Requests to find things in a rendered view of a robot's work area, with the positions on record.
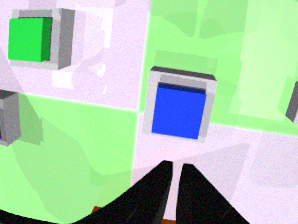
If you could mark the green button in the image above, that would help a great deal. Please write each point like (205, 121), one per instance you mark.
(41, 38)

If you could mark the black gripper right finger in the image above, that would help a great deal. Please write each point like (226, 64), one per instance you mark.
(198, 202)

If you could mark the blue button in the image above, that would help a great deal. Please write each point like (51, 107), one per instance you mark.
(178, 104)

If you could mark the purple button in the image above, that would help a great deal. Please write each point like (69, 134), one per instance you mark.
(9, 117)

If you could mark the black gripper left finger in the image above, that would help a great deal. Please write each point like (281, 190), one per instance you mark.
(142, 203)

